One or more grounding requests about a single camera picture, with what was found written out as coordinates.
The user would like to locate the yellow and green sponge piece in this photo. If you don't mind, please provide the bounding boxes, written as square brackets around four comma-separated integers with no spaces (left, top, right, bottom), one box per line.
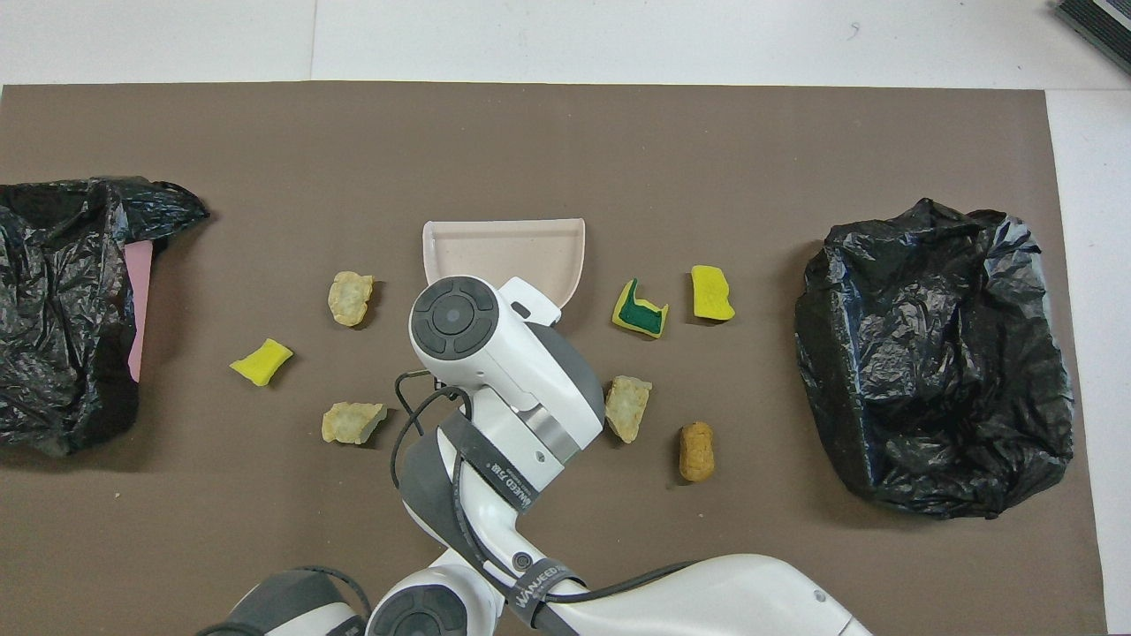
[611,278,670,338]

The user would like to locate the beige plastic dustpan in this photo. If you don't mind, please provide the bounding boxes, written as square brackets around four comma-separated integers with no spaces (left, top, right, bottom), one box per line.
[422,218,587,332]

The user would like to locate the pale beige sponge piece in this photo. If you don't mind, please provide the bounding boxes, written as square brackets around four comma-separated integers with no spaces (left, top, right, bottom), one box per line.
[328,271,376,328]
[604,375,653,444]
[321,402,389,445]

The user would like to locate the brown sponge piece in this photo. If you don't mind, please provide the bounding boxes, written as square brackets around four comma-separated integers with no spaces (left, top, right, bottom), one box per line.
[679,421,716,483]

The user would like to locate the black trash bag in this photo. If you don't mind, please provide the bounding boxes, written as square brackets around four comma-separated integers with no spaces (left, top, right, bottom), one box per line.
[0,177,211,458]
[793,197,1076,520]

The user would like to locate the pink bin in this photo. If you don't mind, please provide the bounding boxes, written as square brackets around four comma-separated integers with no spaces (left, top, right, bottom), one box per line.
[124,240,154,382]

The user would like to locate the brown table mat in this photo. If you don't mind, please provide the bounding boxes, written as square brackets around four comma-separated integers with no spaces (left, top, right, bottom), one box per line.
[0,82,1110,636]

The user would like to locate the black ribbed device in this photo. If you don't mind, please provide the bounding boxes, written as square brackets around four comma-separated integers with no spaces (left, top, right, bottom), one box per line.
[1054,0,1131,51]

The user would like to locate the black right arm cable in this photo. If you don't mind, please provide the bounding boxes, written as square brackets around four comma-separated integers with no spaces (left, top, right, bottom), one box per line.
[391,369,699,610]

